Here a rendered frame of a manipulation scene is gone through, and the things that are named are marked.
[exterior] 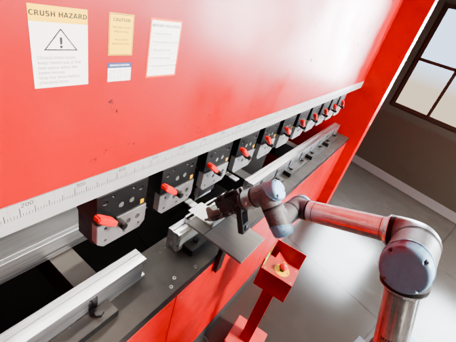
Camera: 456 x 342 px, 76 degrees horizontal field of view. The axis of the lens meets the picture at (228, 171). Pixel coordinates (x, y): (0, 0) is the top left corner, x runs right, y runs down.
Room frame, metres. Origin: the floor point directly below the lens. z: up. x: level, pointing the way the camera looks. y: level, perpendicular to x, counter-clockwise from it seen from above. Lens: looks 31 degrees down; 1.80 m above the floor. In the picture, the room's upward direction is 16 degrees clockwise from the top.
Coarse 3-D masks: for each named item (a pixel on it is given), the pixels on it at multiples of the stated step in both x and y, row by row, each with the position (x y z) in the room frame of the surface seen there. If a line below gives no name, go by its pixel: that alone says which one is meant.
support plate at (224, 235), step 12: (228, 216) 0.96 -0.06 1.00; (192, 228) 0.85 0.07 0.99; (204, 228) 0.86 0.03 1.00; (216, 228) 0.88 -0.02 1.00; (228, 228) 0.89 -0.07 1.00; (216, 240) 0.81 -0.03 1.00; (228, 240) 0.83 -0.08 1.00; (240, 240) 0.85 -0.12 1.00; (252, 240) 0.87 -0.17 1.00; (228, 252) 0.77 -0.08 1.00; (240, 252) 0.78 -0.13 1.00; (240, 264) 0.74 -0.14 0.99
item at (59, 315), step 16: (128, 256) 0.65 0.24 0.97; (144, 256) 0.67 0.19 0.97; (112, 272) 0.58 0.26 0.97; (128, 272) 0.60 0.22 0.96; (80, 288) 0.50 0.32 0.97; (96, 288) 0.51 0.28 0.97; (112, 288) 0.55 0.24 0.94; (48, 304) 0.43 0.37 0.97; (64, 304) 0.45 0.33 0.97; (80, 304) 0.46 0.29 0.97; (96, 304) 0.50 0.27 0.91; (32, 320) 0.38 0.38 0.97; (48, 320) 0.39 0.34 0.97; (64, 320) 0.42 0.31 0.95; (0, 336) 0.33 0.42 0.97; (16, 336) 0.34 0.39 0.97; (32, 336) 0.35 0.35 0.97; (48, 336) 0.38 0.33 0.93
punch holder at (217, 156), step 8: (232, 144) 0.97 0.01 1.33; (208, 152) 0.84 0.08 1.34; (216, 152) 0.89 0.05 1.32; (224, 152) 0.93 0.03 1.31; (200, 160) 0.85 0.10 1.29; (208, 160) 0.85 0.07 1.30; (216, 160) 0.90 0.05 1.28; (224, 160) 0.94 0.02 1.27; (200, 168) 0.85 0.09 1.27; (208, 168) 0.86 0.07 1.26; (224, 168) 0.95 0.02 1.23; (200, 176) 0.84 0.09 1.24; (208, 176) 0.87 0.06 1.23; (216, 176) 0.92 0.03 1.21; (200, 184) 0.84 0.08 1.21; (208, 184) 0.88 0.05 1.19
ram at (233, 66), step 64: (0, 0) 0.37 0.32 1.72; (64, 0) 0.44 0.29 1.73; (128, 0) 0.53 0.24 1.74; (192, 0) 0.67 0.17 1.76; (256, 0) 0.89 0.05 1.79; (320, 0) 1.29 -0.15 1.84; (384, 0) 2.24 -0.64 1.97; (0, 64) 0.36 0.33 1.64; (192, 64) 0.70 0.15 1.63; (256, 64) 0.98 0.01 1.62; (320, 64) 1.56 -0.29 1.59; (0, 128) 0.35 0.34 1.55; (64, 128) 0.43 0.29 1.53; (128, 128) 0.55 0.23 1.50; (192, 128) 0.75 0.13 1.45; (256, 128) 1.12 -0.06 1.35; (0, 192) 0.33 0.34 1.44
